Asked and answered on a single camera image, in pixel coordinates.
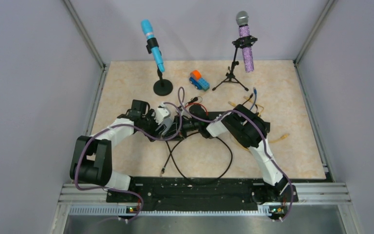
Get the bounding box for red cable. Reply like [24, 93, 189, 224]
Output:
[185, 102, 208, 116]

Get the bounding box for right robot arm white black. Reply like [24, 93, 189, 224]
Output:
[169, 104, 297, 204]

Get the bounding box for blue ethernet cable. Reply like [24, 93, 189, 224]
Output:
[250, 88, 259, 112]

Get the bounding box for white small hub box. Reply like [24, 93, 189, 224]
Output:
[156, 117, 173, 136]

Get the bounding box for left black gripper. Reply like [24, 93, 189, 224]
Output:
[141, 109, 167, 142]

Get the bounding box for black tripod mic stand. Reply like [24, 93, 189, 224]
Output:
[212, 35, 258, 91]

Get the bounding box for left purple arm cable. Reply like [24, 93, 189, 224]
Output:
[74, 102, 183, 223]

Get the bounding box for cyan microphone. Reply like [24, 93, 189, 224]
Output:
[141, 19, 165, 73]

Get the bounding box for colourful toy block truck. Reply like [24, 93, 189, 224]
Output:
[189, 70, 210, 91]

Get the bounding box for small black wall charger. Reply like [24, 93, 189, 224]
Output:
[186, 96, 203, 106]

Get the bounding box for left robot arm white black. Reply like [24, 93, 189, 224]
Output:
[70, 100, 181, 202]

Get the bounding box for long black cable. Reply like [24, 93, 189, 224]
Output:
[159, 132, 233, 185]

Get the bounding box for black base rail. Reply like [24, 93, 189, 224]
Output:
[106, 177, 299, 212]

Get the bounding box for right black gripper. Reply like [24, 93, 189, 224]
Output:
[164, 115, 201, 141]

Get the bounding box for purple glitter microphone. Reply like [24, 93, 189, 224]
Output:
[236, 11, 254, 73]

